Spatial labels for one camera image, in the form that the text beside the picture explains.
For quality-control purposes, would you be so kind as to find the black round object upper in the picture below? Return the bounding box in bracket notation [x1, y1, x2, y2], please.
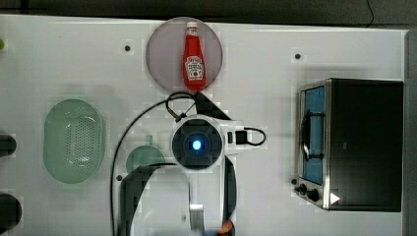
[0, 135, 17, 157]

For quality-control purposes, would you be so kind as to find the black round object lower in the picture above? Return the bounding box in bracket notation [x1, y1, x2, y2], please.
[0, 194, 23, 234]

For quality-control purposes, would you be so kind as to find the green cup with handle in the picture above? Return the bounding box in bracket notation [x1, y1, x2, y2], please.
[126, 136, 165, 173]

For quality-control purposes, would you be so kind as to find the small green object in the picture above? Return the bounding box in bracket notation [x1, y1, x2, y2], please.
[0, 39, 5, 50]

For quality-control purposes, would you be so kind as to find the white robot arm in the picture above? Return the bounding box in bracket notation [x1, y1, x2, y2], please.
[111, 91, 256, 236]

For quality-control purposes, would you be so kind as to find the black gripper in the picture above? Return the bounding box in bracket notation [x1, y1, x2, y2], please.
[193, 92, 230, 120]

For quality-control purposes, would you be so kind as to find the round grey plate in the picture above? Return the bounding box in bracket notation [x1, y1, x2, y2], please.
[146, 17, 223, 92]

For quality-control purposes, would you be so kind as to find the orange plush fruit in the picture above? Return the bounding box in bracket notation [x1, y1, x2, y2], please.
[217, 220, 234, 236]

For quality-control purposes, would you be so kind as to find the red plush ketchup bottle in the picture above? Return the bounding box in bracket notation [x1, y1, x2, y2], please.
[182, 22, 207, 91]

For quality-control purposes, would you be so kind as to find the silver toaster oven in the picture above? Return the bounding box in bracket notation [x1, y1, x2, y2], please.
[292, 78, 404, 212]

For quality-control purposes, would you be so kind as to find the green oval colander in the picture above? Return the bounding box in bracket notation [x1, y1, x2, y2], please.
[43, 99, 105, 184]

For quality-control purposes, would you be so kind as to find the black round object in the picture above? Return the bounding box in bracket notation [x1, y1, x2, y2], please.
[0, 194, 23, 234]
[0, 135, 17, 157]

